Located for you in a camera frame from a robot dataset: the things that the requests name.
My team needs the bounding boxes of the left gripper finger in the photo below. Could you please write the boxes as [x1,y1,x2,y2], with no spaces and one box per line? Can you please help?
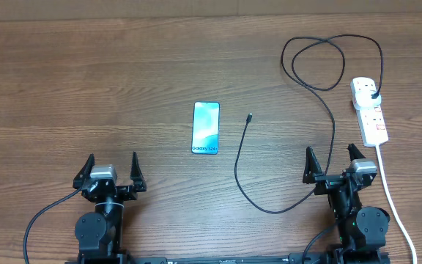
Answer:
[73,153,95,189]
[130,152,147,192]

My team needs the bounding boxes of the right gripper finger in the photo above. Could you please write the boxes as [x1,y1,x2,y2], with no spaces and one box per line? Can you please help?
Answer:
[347,144,365,161]
[303,147,324,184]

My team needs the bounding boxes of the blue Galaxy smartphone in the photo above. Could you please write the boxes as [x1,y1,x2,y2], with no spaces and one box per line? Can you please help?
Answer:
[191,101,220,155]

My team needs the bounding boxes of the black USB charging cable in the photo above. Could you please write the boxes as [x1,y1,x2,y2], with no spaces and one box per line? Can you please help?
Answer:
[234,34,385,215]

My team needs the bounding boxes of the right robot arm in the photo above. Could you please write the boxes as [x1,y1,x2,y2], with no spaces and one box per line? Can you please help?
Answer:
[303,144,390,263]

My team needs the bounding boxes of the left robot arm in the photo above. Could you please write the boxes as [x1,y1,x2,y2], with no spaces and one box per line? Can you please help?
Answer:
[73,153,147,263]

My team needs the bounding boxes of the white charger adapter plug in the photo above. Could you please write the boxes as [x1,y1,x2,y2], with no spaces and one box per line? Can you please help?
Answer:
[352,90,382,110]

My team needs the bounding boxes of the white power strip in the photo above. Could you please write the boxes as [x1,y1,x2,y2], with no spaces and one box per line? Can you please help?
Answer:
[350,77,388,147]

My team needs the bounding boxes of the white power strip cord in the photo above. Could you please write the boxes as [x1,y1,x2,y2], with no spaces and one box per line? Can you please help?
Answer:
[374,144,418,264]

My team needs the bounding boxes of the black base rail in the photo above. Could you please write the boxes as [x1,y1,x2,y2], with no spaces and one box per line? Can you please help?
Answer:
[65,253,390,264]

